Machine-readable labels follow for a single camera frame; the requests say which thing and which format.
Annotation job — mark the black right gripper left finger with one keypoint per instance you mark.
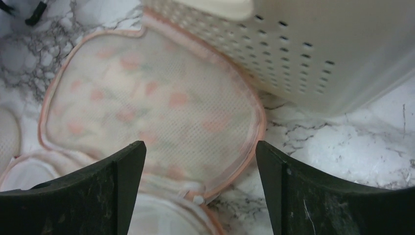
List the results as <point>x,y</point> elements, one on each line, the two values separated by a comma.
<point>96,200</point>

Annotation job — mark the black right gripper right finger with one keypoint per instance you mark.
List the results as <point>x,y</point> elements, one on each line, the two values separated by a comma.
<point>303,200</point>

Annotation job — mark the floral mesh laundry bag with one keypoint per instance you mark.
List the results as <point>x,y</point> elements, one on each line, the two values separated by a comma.
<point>193,108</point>

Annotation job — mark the cream plastic laundry basket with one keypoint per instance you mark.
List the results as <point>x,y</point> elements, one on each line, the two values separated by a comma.
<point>329,56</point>

